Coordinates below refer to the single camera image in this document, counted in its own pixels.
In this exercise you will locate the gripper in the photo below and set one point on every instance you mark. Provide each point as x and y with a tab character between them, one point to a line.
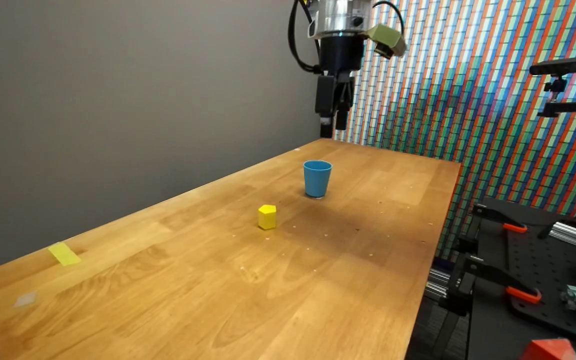
341	52

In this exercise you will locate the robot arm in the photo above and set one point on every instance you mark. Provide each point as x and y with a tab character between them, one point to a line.
342	15

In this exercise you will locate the blue cup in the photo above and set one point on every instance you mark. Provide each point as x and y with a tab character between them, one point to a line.
317	179

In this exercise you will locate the yellow block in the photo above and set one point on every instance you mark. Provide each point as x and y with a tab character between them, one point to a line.
267	218

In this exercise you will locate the red block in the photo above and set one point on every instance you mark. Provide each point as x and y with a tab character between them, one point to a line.
550	350

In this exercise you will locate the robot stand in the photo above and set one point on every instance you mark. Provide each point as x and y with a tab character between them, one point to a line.
533	260

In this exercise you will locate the yellow tape strip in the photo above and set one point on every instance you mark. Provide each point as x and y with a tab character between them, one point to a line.
64	254

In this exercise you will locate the clear tape piece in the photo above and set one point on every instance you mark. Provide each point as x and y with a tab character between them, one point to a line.
25	299

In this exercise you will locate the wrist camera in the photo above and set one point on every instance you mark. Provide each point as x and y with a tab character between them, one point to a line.
387	39

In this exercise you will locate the silver aluminium rail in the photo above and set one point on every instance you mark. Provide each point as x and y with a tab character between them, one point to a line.
437	285
572	234

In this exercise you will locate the camera on mount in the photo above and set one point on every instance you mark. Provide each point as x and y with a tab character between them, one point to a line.
565	66

